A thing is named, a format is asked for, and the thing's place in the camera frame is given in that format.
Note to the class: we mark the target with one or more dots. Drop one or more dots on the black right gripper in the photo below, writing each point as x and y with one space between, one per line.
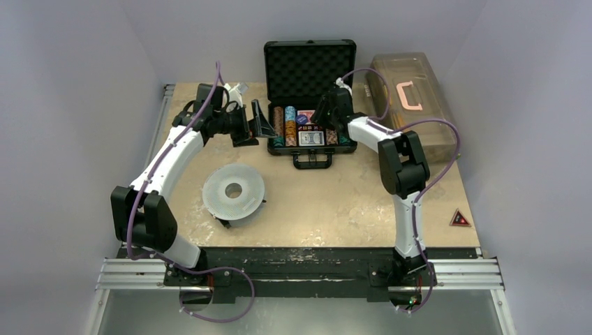
321 115

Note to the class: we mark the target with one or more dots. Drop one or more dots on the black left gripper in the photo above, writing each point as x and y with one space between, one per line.
242 139

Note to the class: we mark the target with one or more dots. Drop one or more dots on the blue small blind button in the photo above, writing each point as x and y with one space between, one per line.
302 119

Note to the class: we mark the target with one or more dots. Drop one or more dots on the black poker set case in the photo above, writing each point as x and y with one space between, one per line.
297 74

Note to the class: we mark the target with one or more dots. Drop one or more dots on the red triangle warning sticker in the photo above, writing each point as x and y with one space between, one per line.
459 220

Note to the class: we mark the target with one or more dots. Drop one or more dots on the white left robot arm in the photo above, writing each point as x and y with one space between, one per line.
141 215

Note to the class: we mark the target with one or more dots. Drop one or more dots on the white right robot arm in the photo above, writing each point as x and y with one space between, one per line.
403 170

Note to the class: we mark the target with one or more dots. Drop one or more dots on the red playing card deck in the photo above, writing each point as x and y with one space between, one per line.
309 113

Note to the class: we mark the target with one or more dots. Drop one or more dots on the peach chip stack right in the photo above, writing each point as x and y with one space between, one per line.
332 137

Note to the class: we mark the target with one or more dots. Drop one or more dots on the long brown chip stack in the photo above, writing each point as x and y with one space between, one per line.
278 114

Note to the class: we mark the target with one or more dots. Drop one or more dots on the blue playing card deck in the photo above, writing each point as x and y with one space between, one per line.
311 138

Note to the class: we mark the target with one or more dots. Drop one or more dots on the orange yellow chip stack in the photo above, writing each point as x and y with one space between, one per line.
290 129

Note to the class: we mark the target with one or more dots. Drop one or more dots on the light blue chip stack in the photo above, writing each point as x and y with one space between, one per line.
290 113

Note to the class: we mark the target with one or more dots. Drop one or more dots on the translucent plastic toolbox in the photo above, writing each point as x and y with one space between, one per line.
408 83

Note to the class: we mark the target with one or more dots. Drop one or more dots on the white perforated cable spool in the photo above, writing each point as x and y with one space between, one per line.
234 194

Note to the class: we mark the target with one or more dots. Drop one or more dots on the aluminium frame rail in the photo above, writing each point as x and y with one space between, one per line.
468 274

